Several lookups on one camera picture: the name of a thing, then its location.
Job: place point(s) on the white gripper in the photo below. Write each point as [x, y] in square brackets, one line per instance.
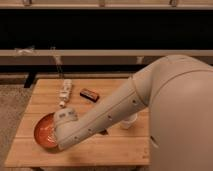
[65, 115]

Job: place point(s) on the orange ceramic bowl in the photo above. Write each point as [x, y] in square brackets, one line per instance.
[44, 132]

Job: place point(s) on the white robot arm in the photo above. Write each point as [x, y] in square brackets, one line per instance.
[178, 92]

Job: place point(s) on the white tube bottle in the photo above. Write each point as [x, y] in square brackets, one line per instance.
[64, 93]

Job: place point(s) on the dark brown chocolate bar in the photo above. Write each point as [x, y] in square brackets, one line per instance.
[88, 94]

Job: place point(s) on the translucent plastic cup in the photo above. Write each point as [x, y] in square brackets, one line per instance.
[128, 122]

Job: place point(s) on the wooden table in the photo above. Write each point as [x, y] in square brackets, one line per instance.
[118, 147]

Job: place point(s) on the grey metal rail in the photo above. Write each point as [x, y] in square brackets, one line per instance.
[101, 53]

